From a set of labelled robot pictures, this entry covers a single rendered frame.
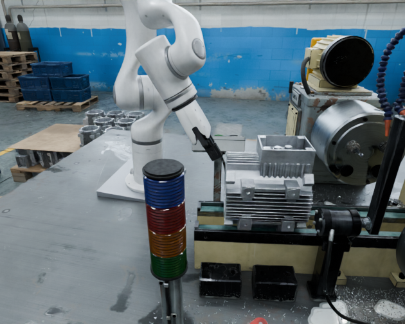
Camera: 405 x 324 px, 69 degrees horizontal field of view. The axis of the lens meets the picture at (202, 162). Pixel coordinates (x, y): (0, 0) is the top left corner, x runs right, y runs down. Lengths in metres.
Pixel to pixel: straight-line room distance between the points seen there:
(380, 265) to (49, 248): 0.92
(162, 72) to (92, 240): 0.56
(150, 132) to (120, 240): 0.39
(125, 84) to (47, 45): 7.02
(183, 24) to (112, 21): 6.39
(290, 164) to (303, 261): 0.28
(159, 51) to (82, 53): 6.83
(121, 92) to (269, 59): 5.33
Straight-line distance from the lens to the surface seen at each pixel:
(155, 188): 0.41
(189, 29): 0.70
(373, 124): 1.03
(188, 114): 0.72
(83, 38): 7.47
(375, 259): 0.91
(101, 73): 7.35
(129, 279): 0.85
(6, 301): 0.91
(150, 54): 0.71
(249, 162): 0.72
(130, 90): 1.04
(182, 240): 0.47
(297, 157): 0.71
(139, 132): 1.09
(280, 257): 0.83
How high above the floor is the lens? 1.40
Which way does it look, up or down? 25 degrees down
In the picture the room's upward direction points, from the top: straight up
